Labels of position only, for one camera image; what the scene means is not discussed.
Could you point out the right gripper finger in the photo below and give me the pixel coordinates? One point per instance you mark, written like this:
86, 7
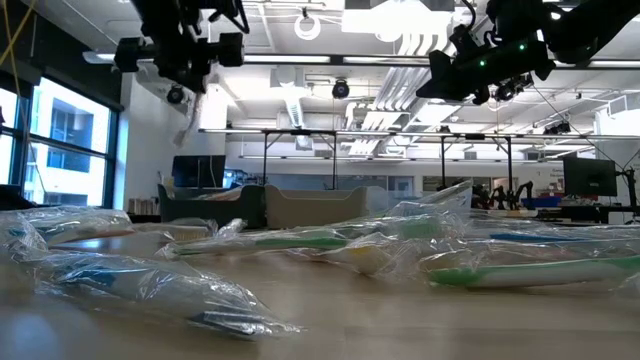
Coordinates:
442, 80

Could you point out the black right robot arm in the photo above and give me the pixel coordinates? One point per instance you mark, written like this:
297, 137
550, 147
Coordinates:
590, 25

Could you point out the black ceiling spotlight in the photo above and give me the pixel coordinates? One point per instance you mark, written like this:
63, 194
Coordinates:
557, 128
505, 91

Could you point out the long ceiling light bar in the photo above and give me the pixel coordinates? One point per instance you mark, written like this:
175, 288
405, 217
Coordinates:
285, 59

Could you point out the black computer monitor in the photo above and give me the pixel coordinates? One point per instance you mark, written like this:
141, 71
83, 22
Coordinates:
197, 171
590, 176

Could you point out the clear plastic bin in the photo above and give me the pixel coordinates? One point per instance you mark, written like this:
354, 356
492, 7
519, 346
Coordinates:
400, 197

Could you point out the dark green plastic bin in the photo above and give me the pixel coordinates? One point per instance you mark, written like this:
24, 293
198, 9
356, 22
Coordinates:
210, 210

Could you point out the small brown boxes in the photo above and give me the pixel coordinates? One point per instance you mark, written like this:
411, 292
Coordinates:
142, 206

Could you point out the background black robot arms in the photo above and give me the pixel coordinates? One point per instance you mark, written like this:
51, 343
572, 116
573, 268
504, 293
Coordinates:
510, 197

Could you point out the blue storage bin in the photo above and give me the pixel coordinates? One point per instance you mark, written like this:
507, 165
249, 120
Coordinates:
542, 201

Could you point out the beige plastic bin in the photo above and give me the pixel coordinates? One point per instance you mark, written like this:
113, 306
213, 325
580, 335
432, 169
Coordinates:
315, 205

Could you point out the black ceiling dome camera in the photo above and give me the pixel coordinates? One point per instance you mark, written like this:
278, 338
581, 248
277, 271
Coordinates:
340, 89
175, 95

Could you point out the dark window frame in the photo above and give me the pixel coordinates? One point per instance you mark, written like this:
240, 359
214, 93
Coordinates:
112, 165

